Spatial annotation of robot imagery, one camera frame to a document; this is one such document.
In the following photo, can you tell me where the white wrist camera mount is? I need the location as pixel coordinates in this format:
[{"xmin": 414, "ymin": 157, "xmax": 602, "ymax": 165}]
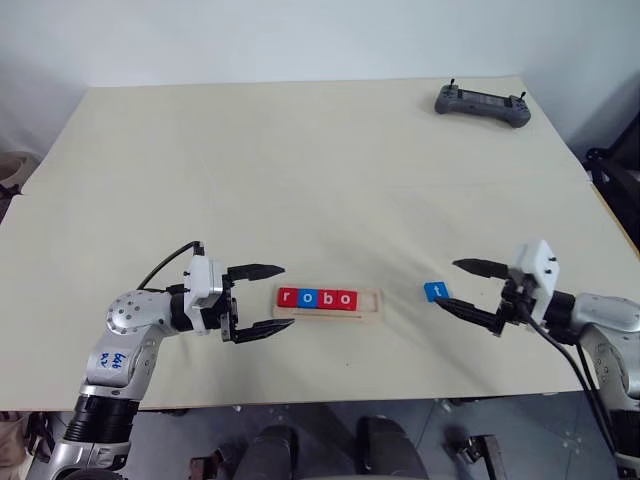
[
  {"xmin": 509, "ymin": 238, "xmax": 561, "ymax": 321},
  {"xmin": 182, "ymin": 254, "xmax": 226, "ymax": 336}
]

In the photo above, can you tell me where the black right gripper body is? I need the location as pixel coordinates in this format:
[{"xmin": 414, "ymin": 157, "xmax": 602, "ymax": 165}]
[{"xmin": 491, "ymin": 266, "xmax": 539, "ymax": 339}]

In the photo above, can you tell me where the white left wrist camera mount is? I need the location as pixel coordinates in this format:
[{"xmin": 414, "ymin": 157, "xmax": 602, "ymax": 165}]
[{"xmin": 182, "ymin": 254, "xmax": 226, "ymax": 336}]

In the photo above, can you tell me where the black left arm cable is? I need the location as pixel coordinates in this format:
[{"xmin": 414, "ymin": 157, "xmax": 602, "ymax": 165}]
[{"xmin": 136, "ymin": 240, "xmax": 207, "ymax": 293}]

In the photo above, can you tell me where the wooden letter tray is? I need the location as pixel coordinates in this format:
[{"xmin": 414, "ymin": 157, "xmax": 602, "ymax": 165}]
[{"xmin": 272, "ymin": 286, "xmax": 386, "ymax": 324}]

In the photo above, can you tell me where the grey remote controller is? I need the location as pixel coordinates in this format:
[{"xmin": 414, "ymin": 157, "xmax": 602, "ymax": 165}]
[{"xmin": 433, "ymin": 78, "xmax": 533, "ymax": 129}]

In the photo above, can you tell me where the black metal frame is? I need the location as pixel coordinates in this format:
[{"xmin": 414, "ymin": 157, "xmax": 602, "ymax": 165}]
[{"xmin": 582, "ymin": 117, "xmax": 640, "ymax": 242}]

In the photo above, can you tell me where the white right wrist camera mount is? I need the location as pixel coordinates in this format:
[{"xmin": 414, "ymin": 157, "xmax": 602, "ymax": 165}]
[{"xmin": 509, "ymin": 238, "xmax": 561, "ymax": 321}]

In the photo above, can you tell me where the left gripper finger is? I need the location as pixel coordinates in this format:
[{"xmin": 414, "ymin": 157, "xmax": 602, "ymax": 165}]
[
  {"xmin": 234, "ymin": 318, "xmax": 297, "ymax": 346},
  {"xmin": 227, "ymin": 262, "xmax": 288, "ymax": 283}
]

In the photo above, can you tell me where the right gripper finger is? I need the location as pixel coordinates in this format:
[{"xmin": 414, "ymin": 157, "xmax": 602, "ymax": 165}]
[
  {"xmin": 450, "ymin": 257, "xmax": 512, "ymax": 279},
  {"xmin": 434, "ymin": 297, "xmax": 502, "ymax": 336}
]

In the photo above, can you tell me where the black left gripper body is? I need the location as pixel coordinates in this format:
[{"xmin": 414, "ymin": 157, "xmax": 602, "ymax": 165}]
[{"xmin": 219, "ymin": 276, "xmax": 242, "ymax": 346}]

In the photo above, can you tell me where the blue letter t block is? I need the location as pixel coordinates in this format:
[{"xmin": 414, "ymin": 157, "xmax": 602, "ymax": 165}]
[{"xmin": 423, "ymin": 280, "xmax": 452, "ymax": 304}]

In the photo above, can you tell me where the brown round basket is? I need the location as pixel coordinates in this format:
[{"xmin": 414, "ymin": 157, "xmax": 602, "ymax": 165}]
[{"xmin": 0, "ymin": 151, "xmax": 43, "ymax": 199}]

